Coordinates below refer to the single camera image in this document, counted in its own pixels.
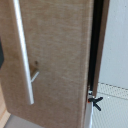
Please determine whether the brown drawer cabinet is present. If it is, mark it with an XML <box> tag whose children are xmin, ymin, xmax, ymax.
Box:
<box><xmin>0</xmin><ymin>0</ymin><xmax>111</xmax><ymax>128</ymax></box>

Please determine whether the black spring clamp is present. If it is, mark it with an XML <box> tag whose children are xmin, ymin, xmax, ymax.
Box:
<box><xmin>87</xmin><ymin>95</ymin><xmax>104</xmax><ymax>112</ymax></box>

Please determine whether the silver drawer handle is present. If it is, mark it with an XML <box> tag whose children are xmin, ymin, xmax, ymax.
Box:
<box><xmin>12</xmin><ymin>0</ymin><xmax>41</xmax><ymax>106</ymax></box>

